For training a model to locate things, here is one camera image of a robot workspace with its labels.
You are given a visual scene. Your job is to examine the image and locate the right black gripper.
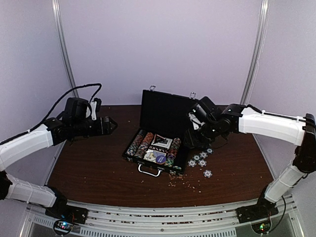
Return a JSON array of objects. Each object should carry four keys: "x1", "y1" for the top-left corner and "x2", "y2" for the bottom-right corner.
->
[{"x1": 184, "y1": 120, "x2": 220, "y2": 149}]

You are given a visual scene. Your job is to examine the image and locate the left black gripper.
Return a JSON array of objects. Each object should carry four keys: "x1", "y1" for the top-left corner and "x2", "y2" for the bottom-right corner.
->
[{"x1": 72, "y1": 116, "x2": 118, "y2": 137}]

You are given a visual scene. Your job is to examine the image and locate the brown poker chip roll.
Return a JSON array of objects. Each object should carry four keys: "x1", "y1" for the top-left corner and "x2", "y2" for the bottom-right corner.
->
[{"x1": 142, "y1": 132, "x2": 154, "y2": 144}]

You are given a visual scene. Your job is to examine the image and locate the playing card deck box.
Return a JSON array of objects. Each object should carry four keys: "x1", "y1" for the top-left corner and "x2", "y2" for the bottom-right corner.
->
[
  {"x1": 144, "y1": 150, "x2": 166, "y2": 164},
  {"x1": 151, "y1": 137, "x2": 173, "y2": 149}
]

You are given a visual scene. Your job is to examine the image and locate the clear round dealer button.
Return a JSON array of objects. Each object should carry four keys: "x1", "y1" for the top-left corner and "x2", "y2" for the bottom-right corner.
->
[{"x1": 144, "y1": 151, "x2": 156, "y2": 162}]

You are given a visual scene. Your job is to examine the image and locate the black poker case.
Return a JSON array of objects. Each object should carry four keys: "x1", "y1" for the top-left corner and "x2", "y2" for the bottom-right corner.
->
[{"x1": 122, "y1": 85, "x2": 197, "y2": 175}]

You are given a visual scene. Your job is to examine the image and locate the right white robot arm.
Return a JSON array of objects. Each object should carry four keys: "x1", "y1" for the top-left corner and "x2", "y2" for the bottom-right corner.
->
[{"x1": 185, "y1": 102, "x2": 316, "y2": 218}]

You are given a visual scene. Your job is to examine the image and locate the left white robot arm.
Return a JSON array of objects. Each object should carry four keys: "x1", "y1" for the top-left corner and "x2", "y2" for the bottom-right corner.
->
[{"x1": 0, "y1": 117, "x2": 118, "y2": 219}]

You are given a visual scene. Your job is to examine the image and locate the left poker chip row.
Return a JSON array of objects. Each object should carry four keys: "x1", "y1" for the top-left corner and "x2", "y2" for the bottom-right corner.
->
[{"x1": 126, "y1": 129, "x2": 146, "y2": 156}]

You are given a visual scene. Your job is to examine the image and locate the poker chip row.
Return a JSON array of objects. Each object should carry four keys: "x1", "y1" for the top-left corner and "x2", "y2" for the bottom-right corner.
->
[
  {"x1": 166, "y1": 138, "x2": 181, "y2": 167},
  {"x1": 126, "y1": 129, "x2": 146, "y2": 156},
  {"x1": 134, "y1": 144, "x2": 148, "y2": 159}
]

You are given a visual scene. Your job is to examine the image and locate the right poker chip row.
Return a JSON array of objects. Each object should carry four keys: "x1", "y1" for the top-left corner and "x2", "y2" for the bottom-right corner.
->
[{"x1": 166, "y1": 138, "x2": 181, "y2": 167}]

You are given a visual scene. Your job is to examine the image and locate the triangular all-in button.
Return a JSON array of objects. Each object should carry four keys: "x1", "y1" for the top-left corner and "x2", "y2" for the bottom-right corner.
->
[{"x1": 152, "y1": 134, "x2": 165, "y2": 145}]

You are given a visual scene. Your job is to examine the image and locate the purple small blind button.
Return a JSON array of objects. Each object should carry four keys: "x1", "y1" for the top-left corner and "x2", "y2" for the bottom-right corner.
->
[{"x1": 156, "y1": 155, "x2": 166, "y2": 164}]

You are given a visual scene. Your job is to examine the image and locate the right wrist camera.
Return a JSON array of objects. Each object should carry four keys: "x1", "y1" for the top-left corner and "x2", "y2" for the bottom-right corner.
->
[{"x1": 188, "y1": 96, "x2": 218, "y2": 130}]

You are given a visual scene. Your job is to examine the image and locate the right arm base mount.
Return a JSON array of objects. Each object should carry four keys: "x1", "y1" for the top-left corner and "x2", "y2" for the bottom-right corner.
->
[{"x1": 236, "y1": 201, "x2": 279, "y2": 223}]

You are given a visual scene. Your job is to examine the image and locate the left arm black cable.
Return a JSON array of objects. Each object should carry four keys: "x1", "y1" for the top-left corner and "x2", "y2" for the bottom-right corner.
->
[{"x1": 0, "y1": 83, "x2": 103, "y2": 144}]

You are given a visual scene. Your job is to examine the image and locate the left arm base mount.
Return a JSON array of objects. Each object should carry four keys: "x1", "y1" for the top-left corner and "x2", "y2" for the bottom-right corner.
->
[{"x1": 45, "y1": 200, "x2": 88, "y2": 224}]

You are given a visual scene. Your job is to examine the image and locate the aluminium front rail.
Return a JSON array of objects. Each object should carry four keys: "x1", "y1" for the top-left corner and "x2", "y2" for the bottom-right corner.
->
[{"x1": 17, "y1": 195, "x2": 307, "y2": 237}]

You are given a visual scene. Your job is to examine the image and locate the left aluminium frame post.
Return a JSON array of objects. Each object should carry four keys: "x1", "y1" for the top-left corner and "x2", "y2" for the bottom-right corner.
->
[{"x1": 51, "y1": 0, "x2": 79, "y2": 98}]

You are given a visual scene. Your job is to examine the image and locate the aluminium frame post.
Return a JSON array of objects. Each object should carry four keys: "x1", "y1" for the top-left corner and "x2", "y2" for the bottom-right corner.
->
[
  {"x1": 240, "y1": 0, "x2": 270, "y2": 105},
  {"x1": 51, "y1": 0, "x2": 79, "y2": 98}
]

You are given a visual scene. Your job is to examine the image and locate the right aluminium frame post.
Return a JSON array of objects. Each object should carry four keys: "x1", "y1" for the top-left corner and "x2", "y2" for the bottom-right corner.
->
[{"x1": 240, "y1": 0, "x2": 270, "y2": 105}]

